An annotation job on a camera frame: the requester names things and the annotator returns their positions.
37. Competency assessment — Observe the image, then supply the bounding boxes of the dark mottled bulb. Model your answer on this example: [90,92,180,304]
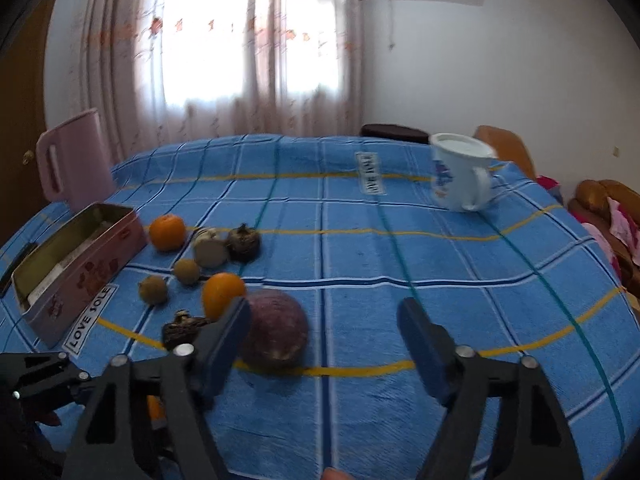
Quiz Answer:
[162,310,210,351]

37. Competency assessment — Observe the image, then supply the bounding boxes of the brown kiwi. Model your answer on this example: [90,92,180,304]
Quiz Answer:
[172,258,201,286]
[138,275,168,306]

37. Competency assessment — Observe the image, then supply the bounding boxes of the purple round fruit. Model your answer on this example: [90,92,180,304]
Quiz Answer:
[240,289,309,370]

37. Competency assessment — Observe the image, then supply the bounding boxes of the small orange in tin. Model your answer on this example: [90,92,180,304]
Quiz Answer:
[146,396,166,422]

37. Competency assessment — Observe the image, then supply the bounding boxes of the pink metal tin box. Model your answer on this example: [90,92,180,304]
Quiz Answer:
[12,203,146,348]

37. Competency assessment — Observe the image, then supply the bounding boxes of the paper sheet in tin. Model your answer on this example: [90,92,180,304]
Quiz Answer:
[27,234,99,306]

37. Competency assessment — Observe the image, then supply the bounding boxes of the pink plastic pitcher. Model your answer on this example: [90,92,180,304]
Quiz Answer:
[36,108,116,212]

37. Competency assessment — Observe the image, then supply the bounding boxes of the pink floral cushion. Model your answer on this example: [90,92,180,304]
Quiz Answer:
[578,197,639,283]

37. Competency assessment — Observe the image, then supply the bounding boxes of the brown leather sofa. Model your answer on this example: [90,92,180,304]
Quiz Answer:
[567,180,639,296]

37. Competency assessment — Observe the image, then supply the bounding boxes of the blue plaid tablecloth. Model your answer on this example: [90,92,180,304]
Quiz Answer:
[0,133,633,480]

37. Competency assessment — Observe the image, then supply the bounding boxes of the white floral mug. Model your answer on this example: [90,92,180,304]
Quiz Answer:
[430,132,497,212]

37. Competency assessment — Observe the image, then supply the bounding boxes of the brown leather armchair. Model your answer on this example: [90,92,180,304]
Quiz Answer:
[474,125,537,180]

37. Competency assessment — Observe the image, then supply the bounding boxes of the brown wooden door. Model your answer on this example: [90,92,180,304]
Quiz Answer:
[0,0,55,242]

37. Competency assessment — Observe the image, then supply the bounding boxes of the dark round stool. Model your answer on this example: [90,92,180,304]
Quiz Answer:
[360,124,430,144]

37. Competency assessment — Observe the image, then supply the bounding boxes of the pink sheer curtain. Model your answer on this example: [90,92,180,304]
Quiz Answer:
[77,0,362,162]

